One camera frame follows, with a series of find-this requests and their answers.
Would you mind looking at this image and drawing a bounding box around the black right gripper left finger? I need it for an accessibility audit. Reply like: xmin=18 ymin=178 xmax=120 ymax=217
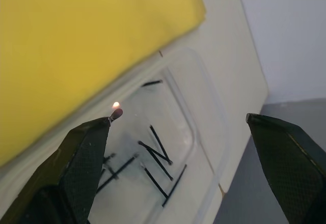
xmin=0 ymin=116 xmax=111 ymax=224

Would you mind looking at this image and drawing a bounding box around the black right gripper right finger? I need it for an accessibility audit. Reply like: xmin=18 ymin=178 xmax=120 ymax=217
xmin=245 ymin=113 xmax=326 ymax=224

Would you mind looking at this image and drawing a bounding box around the yellow cloth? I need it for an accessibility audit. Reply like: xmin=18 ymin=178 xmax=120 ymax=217
xmin=0 ymin=0 xmax=207 ymax=169

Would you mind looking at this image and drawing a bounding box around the burning match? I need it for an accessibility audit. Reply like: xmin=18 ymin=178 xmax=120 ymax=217
xmin=107 ymin=101 xmax=124 ymax=126

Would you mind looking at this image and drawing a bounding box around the clear plastic container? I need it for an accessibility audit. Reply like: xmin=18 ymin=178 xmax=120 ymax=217
xmin=86 ymin=46 xmax=229 ymax=224

